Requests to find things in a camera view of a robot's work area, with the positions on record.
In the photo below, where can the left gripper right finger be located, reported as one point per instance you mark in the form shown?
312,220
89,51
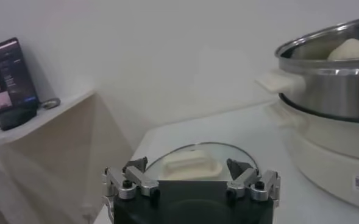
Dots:
246,179

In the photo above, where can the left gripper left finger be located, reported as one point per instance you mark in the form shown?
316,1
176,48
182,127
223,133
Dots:
136,179

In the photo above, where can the white steamed baozi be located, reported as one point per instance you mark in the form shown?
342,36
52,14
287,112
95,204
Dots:
353,50

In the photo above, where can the perforated steel steamer basket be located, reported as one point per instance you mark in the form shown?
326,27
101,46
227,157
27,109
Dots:
334,91

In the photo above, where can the cream electric cooker base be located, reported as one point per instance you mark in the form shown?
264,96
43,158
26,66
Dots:
334,158

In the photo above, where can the white side desk with laptop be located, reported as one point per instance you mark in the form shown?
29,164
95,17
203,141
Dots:
54,111

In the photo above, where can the black computer mouse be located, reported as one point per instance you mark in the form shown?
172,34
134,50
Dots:
17,118

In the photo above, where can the black laptop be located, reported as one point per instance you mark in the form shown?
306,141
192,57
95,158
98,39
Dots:
11,76

